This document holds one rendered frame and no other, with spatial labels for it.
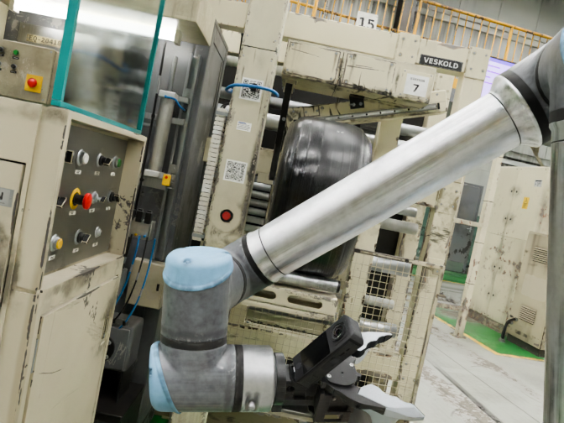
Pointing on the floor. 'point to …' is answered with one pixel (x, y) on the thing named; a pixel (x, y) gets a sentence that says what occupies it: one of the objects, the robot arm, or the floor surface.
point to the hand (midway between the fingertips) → (409, 369)
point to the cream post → (268, 23)
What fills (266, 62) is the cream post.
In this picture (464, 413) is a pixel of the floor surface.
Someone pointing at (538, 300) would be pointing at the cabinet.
